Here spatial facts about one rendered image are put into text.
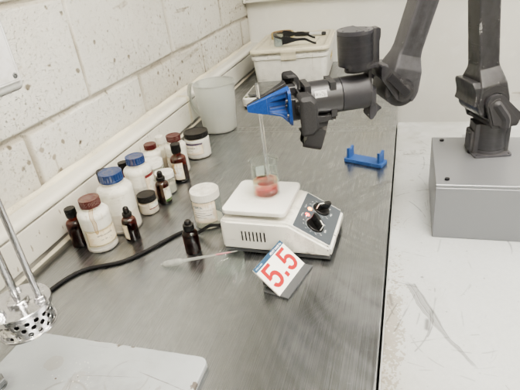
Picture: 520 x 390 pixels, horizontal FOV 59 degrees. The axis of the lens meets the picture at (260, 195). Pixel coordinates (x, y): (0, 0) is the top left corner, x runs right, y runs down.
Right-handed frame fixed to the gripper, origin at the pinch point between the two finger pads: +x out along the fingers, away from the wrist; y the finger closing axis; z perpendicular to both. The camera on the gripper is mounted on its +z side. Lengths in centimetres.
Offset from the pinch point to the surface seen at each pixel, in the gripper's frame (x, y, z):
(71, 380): 32.9, -28.5, 24.4
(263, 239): 4.1, -6.1, 22.0
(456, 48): -92, 115, 23
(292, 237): -0.9, -8.3, 21.2
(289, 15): -27, 142, 5
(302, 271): -1.3, -12.8, 25.3
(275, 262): 2.8, -12.4, 22.8
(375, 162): -26.1, 23.1, 24.8
